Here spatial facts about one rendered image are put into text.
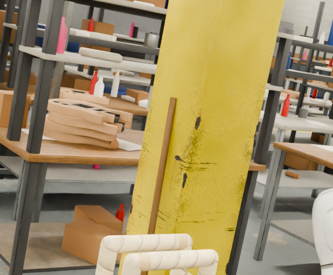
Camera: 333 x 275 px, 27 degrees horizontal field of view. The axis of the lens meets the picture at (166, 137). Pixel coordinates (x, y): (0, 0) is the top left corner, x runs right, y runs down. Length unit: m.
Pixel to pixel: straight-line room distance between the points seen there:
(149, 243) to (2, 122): 2.51
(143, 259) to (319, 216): 0.50
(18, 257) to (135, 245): 2.15
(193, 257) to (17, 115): 2.26
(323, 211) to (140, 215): 0.99
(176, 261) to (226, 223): 1.17
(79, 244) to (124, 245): 2.44
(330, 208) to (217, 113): 0.78
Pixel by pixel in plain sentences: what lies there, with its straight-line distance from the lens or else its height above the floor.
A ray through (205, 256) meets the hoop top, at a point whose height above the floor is 1.21.
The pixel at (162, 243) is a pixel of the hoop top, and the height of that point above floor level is 1.20.
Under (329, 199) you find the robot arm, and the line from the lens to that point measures 1.53.
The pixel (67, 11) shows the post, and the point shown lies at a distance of 4.42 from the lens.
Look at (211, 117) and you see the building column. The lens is 2.19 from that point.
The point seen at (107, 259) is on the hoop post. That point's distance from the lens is 1.24.
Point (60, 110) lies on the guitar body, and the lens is 3.59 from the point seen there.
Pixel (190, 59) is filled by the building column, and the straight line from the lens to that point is 2.21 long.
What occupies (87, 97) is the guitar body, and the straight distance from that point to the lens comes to 5.26.
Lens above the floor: 1.60
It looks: 9 degrees down
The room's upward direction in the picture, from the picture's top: 11 degrees clockwise
